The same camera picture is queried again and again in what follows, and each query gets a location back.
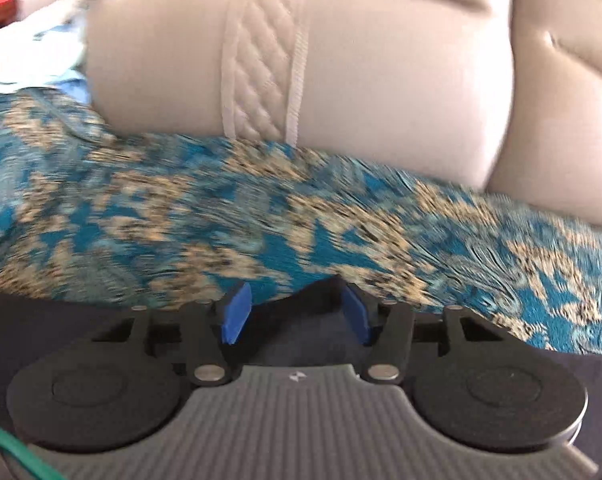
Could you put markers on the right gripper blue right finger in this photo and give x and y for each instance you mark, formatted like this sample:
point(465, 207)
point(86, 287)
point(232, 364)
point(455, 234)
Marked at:
point(359, 308)

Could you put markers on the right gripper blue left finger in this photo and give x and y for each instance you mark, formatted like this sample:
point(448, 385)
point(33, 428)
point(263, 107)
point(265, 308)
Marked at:
point(233, 311)

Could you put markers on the black pants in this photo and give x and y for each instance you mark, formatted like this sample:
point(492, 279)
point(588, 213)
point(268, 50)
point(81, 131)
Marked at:
point(306, 329)

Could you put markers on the teal paisley sofa cover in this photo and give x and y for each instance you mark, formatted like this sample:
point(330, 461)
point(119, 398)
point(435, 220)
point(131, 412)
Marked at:
point(155, 221)

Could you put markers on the beige leather sofa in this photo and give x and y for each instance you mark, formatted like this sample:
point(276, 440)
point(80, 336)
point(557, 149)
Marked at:
point(500, 95)

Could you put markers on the light blue white cloth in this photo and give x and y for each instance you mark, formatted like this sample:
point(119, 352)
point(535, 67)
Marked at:
point(46, 49)

